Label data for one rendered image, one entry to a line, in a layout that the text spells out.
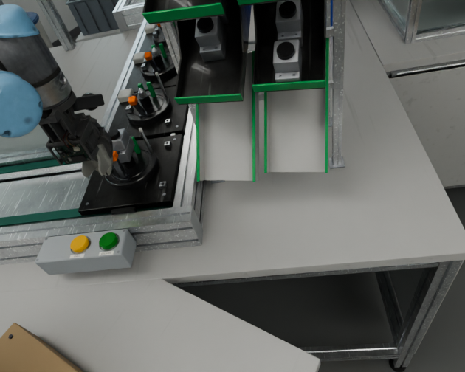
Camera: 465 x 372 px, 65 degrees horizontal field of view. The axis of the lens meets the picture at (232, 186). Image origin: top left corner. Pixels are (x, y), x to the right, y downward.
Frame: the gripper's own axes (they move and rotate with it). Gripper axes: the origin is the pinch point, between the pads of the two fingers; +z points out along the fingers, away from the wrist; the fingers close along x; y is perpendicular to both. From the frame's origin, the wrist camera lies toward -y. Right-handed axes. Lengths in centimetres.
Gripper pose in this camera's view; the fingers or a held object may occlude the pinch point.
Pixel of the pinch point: (106, 167)
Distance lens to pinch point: 85.3
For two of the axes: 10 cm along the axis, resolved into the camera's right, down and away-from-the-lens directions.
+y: -0.2, 7.4, -6.7
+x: 9.8, -1.2, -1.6
